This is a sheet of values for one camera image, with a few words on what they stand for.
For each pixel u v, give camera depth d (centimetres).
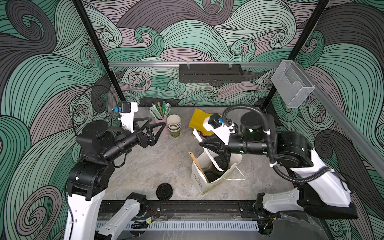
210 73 97
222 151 39
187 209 75
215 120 37
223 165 77
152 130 43
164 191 76
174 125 90
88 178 33
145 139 44
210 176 71
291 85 78
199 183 61
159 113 96
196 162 63
